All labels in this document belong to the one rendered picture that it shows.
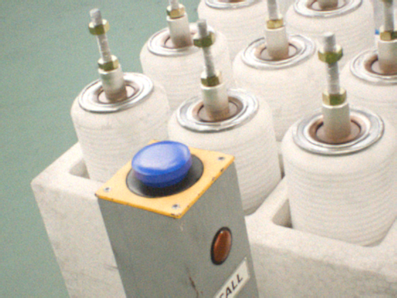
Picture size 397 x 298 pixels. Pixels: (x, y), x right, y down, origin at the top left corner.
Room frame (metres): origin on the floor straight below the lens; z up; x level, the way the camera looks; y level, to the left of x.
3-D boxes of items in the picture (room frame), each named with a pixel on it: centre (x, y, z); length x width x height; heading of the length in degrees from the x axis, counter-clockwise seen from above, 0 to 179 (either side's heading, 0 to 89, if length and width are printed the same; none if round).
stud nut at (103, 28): (0.71, 0.07, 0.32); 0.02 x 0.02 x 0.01; 62
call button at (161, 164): (0.46, 0.03, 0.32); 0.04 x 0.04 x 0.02
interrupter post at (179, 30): (0.80, -0.01, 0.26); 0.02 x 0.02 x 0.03
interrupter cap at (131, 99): (0.71, 0.07, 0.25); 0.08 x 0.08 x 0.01
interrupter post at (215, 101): (0.64, -0.02, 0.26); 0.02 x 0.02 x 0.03
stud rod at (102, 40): (0.71, 0.07, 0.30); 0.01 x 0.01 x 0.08; 62
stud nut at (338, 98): (0.56, -0.12, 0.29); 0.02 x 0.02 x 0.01; 82
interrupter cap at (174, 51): (0.80, -0.01, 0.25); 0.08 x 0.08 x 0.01
